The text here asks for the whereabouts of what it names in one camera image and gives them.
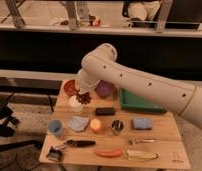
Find silver fork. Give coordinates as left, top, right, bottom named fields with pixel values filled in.
left=128, top=139, right=156, bottom=145

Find orange carrot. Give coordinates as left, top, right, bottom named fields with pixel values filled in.
left=94, top=149, right=122, bottom=158

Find wooden table board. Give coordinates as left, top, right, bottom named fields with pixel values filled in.
left=38, top=78, right=192, bottom=170

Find grey blue cloth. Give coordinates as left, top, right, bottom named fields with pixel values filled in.
left=67, top=116, right=90, bottom=132

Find blue plastic cup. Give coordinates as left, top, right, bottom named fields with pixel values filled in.
left=47, top=120, right=63, bottom=137

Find white paper cup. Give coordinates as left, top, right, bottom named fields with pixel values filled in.
left=68, top=96, right=83, bottom=113

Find purple bowl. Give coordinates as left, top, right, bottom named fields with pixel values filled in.
left=95, top=80, right=115, bottom=98

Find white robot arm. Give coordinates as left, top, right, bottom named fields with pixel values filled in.
left=76, top=43, right=202, bottom=130

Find green plastic tray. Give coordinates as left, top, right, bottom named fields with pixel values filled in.
left=119, top=88, right=167, bottom=113

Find small metal cup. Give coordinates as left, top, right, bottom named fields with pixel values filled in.
left=111, top=120, right=124, bottom=135

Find blue sponge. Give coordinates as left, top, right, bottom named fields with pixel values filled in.
left=133, top=118, right=152, bottom=130

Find dark red grape bunch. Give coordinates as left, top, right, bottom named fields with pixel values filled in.
left=76, top=92, right=91, bottom=104

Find black office chair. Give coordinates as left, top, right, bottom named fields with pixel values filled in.
left=0, top=99, right=43, bottom=152

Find red yellow apple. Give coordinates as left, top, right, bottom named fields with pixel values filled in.
left=90, top=119, right=102, bottom=133

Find red bowl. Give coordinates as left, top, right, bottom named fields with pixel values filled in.
left=64, top=79, right=78, bottom=96

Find black rectangular block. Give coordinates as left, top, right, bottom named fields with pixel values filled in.
left=95, top=107, right=115, bottom=116

